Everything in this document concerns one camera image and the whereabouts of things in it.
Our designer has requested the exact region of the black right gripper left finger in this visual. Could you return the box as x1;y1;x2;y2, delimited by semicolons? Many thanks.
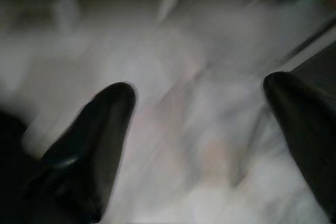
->
23;81;137;224

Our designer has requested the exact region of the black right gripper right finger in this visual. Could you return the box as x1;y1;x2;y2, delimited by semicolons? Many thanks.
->
263;42;336;224

